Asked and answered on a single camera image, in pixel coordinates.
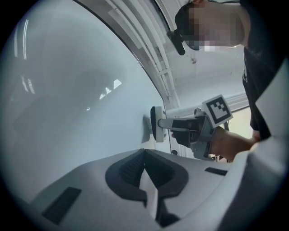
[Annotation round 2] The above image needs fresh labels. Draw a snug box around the person's head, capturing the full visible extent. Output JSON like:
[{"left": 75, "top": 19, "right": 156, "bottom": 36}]
[{"left": 175, "top": 0, "right": 252, "bottom": 51}]

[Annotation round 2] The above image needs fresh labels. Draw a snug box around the person's right hand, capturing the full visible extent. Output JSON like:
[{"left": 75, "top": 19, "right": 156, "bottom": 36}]
[{"left": 170, "top": 130, "right": 200, "bottom": 148}]

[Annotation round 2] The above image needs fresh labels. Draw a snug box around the bundle of white ceiling pipes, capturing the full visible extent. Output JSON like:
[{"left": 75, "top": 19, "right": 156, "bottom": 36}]
[{"left": 106, "top": 0, "right": 182, "bottom": 111}]

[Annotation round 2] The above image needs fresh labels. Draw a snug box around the glossy white panel surface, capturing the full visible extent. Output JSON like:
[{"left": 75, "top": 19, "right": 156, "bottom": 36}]
[{"left": 1, "top": 0, "right": 172, "bottom": 203}]

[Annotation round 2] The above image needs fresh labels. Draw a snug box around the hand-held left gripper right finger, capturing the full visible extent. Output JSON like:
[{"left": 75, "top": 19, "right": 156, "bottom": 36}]
[{"left": 144, "top": 148, "right": 189, "bottom": 227}]

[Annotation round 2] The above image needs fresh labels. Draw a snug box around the person's right forearm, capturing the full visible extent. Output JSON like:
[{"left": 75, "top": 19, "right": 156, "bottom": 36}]
[{"left": 209, "top": 125, "right": 261, "bottom": 163}]

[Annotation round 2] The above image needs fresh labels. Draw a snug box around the person's black shirt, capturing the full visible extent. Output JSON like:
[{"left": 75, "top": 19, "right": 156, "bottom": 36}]
[{"left": 238, "top": 0, "right": 289, "bottom": 141}]

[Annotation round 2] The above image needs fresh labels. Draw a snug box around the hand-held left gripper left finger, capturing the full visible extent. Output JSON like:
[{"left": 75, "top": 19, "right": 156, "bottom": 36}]
[{"left": 105, "top": 148, "right": 147, "bottom": 201}]

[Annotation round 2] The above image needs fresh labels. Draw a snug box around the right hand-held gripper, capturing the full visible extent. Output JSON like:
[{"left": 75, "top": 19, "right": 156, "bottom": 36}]
[{"left": 158, "top": 94, "right": 233, "bottom": 162}]

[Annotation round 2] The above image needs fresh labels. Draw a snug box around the white rectangular plastic device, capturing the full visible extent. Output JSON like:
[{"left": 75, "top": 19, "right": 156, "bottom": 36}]
[{"left": 150, "top": 106, "right": 168, "bottom": 143}]

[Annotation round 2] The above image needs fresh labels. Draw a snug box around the black head-mounted camera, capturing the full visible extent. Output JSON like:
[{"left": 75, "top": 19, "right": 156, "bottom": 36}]
[{"left": 166, "top": 29, "right": 186, "bottom": 56}]

